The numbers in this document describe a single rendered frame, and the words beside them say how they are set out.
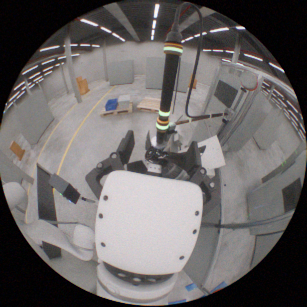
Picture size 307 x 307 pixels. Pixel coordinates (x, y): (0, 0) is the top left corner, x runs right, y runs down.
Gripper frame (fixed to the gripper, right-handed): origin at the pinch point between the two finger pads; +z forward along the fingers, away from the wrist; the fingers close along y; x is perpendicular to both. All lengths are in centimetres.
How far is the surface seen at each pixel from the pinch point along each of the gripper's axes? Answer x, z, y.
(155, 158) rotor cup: -42.2, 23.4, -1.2
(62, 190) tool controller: -41, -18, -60
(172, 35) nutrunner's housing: 18.3, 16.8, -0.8
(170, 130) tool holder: -12.9, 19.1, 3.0
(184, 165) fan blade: -23.6, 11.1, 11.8
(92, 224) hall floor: -166, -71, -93
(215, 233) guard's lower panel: -74, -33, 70
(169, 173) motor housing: -52, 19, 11
